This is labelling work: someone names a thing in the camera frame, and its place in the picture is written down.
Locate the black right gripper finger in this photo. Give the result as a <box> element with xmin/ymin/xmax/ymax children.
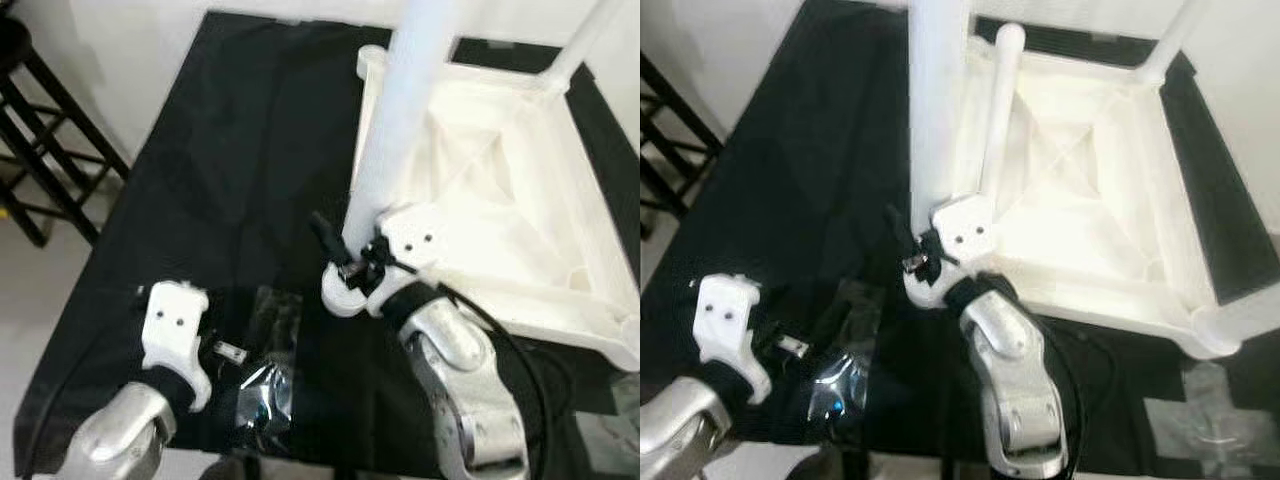
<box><xmin>885</xmin><ymin>205</ymin><xmax>919</xmax><ymax>263</ymax></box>
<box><xmin>310</xmin><ymin>212</ymin><xmax>349</xmax><ymax>271</ymax></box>

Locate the white plastic children table top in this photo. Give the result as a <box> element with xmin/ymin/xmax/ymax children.
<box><xmin>900</xmin><ymin>35</ymin><xmax>1280</xmax><ymax>359</ymax></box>
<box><xmin>320</xmin><ymin>45</ymin><xmax>641</xmax><ymax>373</ymax></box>

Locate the clear tape patch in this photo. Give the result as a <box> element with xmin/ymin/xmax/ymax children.
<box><xmin>230</xmin><ymin>285</ymin><xmax>306</xmax><ymax>431</ymax></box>
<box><xmin>575</xmin><ymin>375</ymin><xmax>641</xmax><ymax>471</ymax></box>
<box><xmin>810</xmin><ymin>280</ymin><xmax>886</xmax><ymax>431</ymax></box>
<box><xmin>1145</xmin><ymin>355</ymin><xmax>1280</xmax><ymax>476</ymax></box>

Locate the black tablecloth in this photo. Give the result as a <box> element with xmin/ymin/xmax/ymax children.
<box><xmin>15</xmin><ymin>10</ymin><xmax>641</xmax><ymax>476</ymax></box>
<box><xmin>640</xmin><ymin>0</ymin><xmax>1280</xmax><ymax>476</ymax></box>

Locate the black round stool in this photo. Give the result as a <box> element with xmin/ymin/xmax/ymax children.
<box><xmin>0</xmin><ymin>15</ymin><xmax>131</xmax><ymax>249</ymax></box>
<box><xmin>640</xmin><ymin>55</ymin><xmax>726</xmax><ymax>241</ymax></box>

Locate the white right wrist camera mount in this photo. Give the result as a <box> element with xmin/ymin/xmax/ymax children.
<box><xmin>932</xmin><ymin>195</ymin><xmax>999</xmax><ymax>276</ymax></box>
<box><xmin>375</xmin><ymin>203</ymin><xmax>451</xmax><ymax>286</ymax></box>

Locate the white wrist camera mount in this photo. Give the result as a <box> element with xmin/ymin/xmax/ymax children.
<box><xmin>375</xmin><ymin>203</ymin><xmax>451</xmax><ymax>286</ymax></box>
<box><xmin>695</xmin><ymin>274</ymin><xmax>773</xmax><ymax>406</ymax></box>
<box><xmin>140</xmin><ymin>282</ymin><xmax>213</xmax><ymax>413</ymax></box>
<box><xmin>932</xmin><ymin>195</ymin><xmax>999</xmax><ymax>276</ymax></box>

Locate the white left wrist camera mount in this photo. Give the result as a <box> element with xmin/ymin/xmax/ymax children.
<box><xmin>695</xmin><ymin>274</ymin><xmax>773</xmax><ymax>406</ymax></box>
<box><xmin>140</xmin><ymin>282</ymin><xmax>213</xmax><ymax>413</ymax></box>

